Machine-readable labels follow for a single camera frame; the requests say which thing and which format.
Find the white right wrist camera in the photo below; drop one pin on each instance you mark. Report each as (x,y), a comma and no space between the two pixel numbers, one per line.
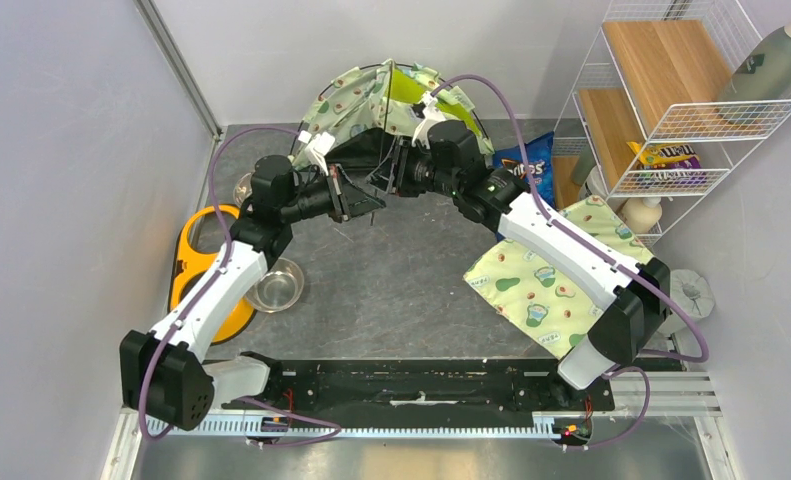
(430,115)

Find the aluminium rail with cable comb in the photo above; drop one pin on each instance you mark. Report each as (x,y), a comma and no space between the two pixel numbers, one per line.
(630,397)

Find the beige lotion bottle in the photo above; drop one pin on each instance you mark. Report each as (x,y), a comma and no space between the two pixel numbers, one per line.
(641,214)

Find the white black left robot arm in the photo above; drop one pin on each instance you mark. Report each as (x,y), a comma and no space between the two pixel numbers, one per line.
(163,372)

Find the green avocado-print pet tent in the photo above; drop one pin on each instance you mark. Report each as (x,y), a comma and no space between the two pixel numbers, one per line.
(351,109)

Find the steel pet bowl near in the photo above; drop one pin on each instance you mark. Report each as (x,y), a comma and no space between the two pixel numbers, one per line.
(279,289)

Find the green bottle with beige cap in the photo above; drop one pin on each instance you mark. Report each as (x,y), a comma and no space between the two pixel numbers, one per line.
(765,74)

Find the long black tent pole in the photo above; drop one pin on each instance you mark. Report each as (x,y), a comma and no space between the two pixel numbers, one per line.
(382,151)

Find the steel pet bowl far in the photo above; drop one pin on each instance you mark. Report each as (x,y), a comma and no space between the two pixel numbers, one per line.
(242,189)

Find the orange double bowl holder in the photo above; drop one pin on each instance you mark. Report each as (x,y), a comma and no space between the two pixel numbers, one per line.
(190,264)

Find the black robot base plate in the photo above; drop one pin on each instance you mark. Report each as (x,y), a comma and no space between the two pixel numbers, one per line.
(320,385)

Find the green avocado-print tent mat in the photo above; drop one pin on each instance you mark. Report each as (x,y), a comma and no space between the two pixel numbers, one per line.
(539,299)

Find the yellow M&M's candy bag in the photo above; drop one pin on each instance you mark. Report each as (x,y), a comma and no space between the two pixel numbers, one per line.
(664,156)

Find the steel pet bowl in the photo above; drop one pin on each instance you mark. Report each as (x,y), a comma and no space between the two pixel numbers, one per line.
(242,189)
(279,289)

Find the white wire shelf rack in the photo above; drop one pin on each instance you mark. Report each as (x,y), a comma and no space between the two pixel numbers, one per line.
(652,75)

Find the blue Doritos chip bag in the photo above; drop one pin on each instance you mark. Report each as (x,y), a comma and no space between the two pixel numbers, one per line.
(539,155)

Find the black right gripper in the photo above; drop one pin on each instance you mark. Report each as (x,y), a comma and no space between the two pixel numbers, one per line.
(391,172)

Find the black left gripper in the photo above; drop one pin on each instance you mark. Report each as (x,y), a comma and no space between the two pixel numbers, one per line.
(353,199)

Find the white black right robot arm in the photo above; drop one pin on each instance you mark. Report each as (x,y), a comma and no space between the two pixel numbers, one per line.
(633,296)

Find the white jar under shelf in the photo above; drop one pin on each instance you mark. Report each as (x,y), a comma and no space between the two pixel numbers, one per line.
(593,185)

